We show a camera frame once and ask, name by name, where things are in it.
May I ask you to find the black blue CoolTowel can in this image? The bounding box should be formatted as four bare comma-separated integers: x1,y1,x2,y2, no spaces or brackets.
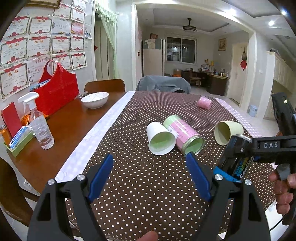
212,135,255,183

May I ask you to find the pale green paper cup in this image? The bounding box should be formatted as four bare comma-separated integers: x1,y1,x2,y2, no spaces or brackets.
214,121,244,146

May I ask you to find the small pink cup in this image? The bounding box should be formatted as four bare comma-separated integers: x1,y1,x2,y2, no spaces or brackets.
197,96,212,110

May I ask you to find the white paper cup green inside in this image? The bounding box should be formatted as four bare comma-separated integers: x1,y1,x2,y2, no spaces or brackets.
147,121,176,156

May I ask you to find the left hand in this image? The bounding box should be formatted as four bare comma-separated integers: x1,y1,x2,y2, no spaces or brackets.
137,231,159,241

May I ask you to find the light blue trash bin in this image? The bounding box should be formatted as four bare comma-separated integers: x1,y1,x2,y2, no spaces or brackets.
248,105,258,117

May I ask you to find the pink green clear canister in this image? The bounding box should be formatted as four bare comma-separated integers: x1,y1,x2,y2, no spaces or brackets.
163,115,205,155

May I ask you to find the dark wooden desk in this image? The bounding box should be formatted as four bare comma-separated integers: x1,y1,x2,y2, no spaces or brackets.
181,70,229,96

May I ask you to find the wooden desk chair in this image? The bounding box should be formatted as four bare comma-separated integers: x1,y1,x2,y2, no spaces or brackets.
189,68,201,88

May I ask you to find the green tray with boxes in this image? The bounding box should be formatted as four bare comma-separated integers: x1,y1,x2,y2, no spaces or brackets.
4,126,33,157

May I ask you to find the clear spray bottle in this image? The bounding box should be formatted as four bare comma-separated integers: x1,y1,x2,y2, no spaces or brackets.
18,91,54,150

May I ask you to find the brown polka dot tablecloth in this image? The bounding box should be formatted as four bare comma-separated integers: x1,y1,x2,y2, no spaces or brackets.
64,90,277,241

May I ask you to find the grey cloth covered chair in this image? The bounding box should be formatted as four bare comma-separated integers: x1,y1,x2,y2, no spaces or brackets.
136,75,191,94

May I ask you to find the red envelope packet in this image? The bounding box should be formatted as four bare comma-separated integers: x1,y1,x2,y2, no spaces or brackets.
1,102,22,138

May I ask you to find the ceiling fan lamp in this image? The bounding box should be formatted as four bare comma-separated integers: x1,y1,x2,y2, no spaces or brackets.
183,18,197,33

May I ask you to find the white refrigerator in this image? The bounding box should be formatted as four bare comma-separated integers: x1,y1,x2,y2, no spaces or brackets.
142,39,165,76

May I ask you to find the red felt bag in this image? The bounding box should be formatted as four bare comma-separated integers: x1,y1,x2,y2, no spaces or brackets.
34,61,79,115

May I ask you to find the white ceramic bowl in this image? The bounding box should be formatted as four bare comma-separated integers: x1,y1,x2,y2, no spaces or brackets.
81,92,109,109

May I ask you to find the wooden chair back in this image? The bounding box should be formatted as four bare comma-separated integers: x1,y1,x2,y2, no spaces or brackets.
84,79,125,94

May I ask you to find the green door curtain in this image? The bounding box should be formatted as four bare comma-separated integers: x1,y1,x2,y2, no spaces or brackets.
95,1,119,79

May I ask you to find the framed blossom painting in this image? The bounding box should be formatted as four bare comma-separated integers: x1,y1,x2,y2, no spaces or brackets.
27,0,61,9

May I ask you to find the white wall cabinet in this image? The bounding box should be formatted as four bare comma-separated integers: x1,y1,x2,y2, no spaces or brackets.
263,51,295,120

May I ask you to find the small framed wall picture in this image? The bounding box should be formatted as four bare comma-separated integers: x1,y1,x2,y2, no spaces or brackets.
218,38,227,51

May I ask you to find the window with frame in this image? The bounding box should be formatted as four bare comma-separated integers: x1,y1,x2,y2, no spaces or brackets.
166,37,196,64

